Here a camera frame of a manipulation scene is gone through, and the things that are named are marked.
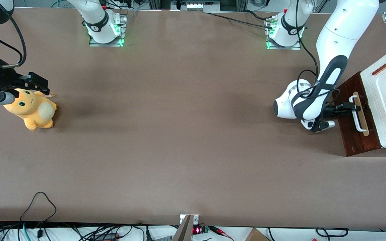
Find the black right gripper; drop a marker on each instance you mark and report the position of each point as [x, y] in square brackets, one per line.
[2, 79]

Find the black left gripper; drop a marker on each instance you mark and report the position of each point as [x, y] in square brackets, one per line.
[331, 111]

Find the brown wooden drawer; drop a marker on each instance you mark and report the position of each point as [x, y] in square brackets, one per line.
[347, 140]

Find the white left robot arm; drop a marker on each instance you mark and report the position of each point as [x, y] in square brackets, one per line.
[343, 30]

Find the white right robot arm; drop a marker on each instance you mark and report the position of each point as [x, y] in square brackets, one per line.
[95, 20]

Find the orange plush toy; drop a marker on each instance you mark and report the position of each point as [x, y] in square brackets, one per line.
[32, 115]

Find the brown cardboard box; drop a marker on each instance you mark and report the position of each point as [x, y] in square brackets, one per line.
[255, 236]

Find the black power adapter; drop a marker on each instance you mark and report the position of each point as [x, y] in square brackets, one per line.
[107, 237]

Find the red black clip lead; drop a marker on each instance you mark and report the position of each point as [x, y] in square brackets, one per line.
[219, 230]

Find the white power strip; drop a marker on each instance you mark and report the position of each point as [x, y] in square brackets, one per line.
[194, 5]

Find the red LED display board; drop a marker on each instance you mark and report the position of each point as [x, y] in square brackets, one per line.
[197, 230]

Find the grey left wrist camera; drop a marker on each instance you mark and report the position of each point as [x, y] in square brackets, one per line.
[329, 125]

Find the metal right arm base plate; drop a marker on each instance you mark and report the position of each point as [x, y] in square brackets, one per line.
[106, 44]

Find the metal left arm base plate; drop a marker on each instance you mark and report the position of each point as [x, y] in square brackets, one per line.
[285, 48]

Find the grey metal camera mount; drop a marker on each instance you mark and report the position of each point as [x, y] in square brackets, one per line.
[183, 232]

